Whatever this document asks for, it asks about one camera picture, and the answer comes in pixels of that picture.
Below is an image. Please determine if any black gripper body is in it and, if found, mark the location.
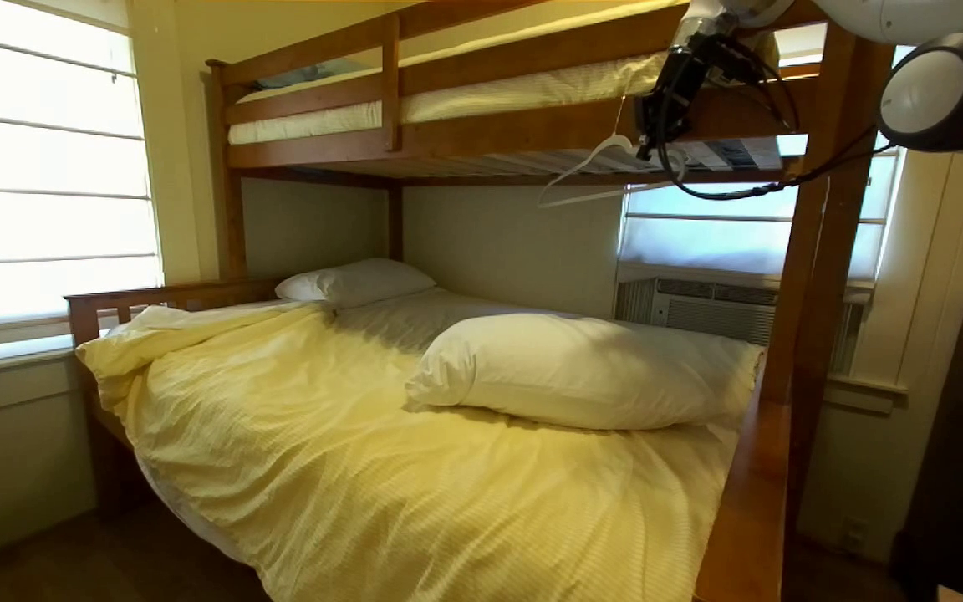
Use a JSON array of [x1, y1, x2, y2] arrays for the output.
[[642, 44, 721, 129]]

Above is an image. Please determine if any grey wire clothes hanger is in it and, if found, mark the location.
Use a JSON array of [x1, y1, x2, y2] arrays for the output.
[[540, 93, 675, 213]]

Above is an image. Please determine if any white bunk mattress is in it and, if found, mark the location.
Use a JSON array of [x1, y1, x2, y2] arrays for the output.
[[225, 48, 675, 150]]

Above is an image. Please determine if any grey window air conditioner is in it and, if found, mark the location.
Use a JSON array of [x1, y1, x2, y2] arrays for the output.
[[616, 276, 875, 378]]

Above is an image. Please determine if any large white pillow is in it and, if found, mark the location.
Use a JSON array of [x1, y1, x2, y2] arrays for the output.
[[402, 310, 770, 434]]

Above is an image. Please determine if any small white pillow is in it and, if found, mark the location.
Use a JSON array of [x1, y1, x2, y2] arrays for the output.
[[270, 257, 442, 310]]

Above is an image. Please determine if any pale yellow blanket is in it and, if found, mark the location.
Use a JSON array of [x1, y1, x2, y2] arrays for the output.
[[73, 299, 746, 602]]

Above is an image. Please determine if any window with white blinds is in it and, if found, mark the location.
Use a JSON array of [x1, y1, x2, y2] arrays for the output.
[[0, 0, 169, 350]]

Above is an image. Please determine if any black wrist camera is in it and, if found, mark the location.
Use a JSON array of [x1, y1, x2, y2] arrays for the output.
[[679, 28, 782, 87]]

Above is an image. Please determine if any thin black cable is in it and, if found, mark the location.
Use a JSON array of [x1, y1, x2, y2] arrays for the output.
[[652, 37, 900, 207]]

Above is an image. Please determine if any window behind bed post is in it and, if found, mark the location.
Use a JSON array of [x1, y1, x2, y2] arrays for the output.
[[612, 19, 910, 286]]

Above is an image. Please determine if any brown wooden bunk bed frame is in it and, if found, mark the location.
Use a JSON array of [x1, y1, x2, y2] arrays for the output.
[[65, 0, 900, 602]]

